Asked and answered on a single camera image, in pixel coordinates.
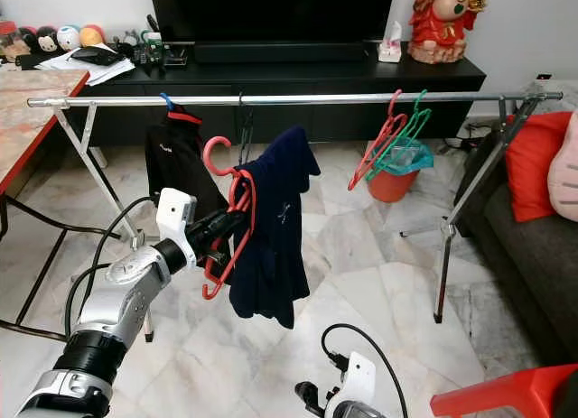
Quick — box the red plastic hanger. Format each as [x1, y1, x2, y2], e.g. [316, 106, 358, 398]
[348, 89, 407, 191]
[201, 135, 257, 300]

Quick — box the thin black hanger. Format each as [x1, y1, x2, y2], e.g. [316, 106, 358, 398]
[238, 91, 256, 166]

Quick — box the silver metal clothes rack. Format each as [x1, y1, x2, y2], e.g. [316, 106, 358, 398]
[27, 90, 565, 342]

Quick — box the orange bin teal bag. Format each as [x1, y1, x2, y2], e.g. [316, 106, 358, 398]
[366, 136, 434, 202]

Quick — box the black soundbar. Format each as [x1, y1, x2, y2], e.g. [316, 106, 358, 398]
[192, 41, 367, 64]

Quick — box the green electronics board pile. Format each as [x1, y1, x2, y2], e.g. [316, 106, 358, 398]
[131, 30, 191, 69]

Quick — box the red plastic stool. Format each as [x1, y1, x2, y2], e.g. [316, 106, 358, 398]
[431, 364, 578, 418]

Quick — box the white paper stack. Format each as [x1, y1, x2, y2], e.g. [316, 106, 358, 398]
[41, 50, 136, 87]

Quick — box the black wallet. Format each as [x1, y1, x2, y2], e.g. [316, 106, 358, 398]
[70, 48, 123, 67]

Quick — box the black television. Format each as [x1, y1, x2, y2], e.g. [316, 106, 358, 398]
[147, 0, 396, 42]

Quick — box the marble folding table red edge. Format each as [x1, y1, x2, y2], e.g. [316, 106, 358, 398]
[0, 68, 114, 344]

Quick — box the orange round toy head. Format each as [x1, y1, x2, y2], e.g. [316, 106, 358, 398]
[79, 23, 107, 47]

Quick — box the white tissue box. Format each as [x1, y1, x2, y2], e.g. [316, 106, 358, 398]
[378, 23, 404, 63]

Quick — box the dark grey sofa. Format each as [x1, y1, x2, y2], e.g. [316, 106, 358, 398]
[461, 120, 578, 369]

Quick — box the white round toy head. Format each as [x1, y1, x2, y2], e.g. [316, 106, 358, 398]
[57, 24, 82, 51]

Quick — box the black eared toy head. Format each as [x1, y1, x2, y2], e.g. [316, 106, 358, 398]
[36, 26, 60, 54]

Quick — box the red lid jar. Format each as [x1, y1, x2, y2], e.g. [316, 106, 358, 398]
[0, 21, 23, 62]

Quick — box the red figurine statue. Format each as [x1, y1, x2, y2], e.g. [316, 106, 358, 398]
[406, 0, 487, 65]

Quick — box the red cushion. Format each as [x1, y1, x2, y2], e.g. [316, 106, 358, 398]
[504, 111, 574, 222]

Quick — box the pink Hello Kitty pillow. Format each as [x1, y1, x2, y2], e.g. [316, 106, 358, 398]
[546, 111, 578, 222]

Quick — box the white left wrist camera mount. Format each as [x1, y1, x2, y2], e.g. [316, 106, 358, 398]
[155, 188, 200, 249]

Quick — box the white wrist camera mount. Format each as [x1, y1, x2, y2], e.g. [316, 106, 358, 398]
[155, 188, 200, 249]
[341, 350, 378, 414]

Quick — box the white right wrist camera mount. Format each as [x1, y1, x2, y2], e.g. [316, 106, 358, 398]
[341, 350, 378, 414]

